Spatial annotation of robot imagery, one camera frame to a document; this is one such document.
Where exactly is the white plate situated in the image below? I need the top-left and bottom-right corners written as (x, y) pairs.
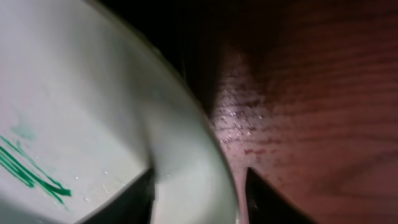
top-left (1, 1), bottom-right (240, 223)

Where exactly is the round black tray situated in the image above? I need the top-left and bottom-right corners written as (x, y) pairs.
top-left (100, 0), bottom-right (219, 115)

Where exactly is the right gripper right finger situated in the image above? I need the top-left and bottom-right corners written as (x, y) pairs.
top-left (245, 167), bottom-right (315, 224)

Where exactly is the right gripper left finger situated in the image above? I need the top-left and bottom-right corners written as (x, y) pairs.
top-left (80, 169), bottom-right (155, 224)

